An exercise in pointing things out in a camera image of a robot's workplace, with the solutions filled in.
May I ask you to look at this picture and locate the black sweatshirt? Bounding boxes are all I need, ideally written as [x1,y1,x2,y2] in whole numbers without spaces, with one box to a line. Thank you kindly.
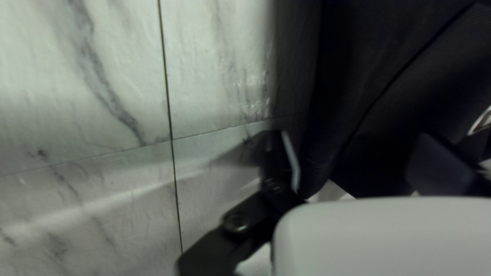
[265,0,491,200]

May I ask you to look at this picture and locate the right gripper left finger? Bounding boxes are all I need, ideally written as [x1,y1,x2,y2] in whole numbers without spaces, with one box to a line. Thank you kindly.
[176,130,306,276]

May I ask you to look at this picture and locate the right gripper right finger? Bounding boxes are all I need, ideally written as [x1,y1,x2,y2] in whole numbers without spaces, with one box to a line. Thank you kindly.
[406,132,479,197]

